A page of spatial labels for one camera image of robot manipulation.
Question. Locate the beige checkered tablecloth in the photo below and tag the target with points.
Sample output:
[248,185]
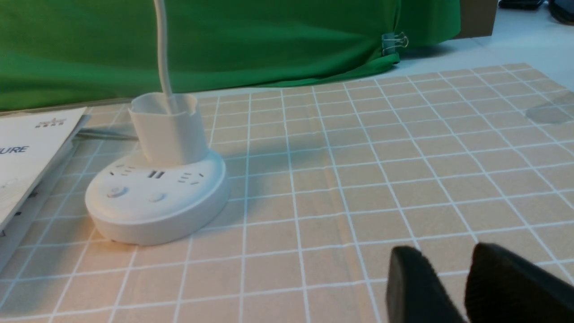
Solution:
[325,181]

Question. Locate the cardboard box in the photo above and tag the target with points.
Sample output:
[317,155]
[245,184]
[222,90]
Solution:
[477,18]

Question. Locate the white product brochure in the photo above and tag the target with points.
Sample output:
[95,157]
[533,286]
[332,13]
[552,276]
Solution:
[29,143]

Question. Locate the white desk lamp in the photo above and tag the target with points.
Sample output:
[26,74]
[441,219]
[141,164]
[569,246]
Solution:
[175,185]

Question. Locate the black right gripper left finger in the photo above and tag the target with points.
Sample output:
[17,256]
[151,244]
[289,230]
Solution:
[414,292]

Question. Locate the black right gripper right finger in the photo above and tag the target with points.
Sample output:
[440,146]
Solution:
[503,287]

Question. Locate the middle stacked book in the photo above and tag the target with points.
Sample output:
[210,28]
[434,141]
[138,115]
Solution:
[16,225]

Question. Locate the green backdrop cloth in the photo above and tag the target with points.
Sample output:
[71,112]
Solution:
[57,52]

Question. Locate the silver binder clip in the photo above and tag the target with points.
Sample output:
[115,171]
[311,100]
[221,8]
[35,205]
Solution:
[391,43]

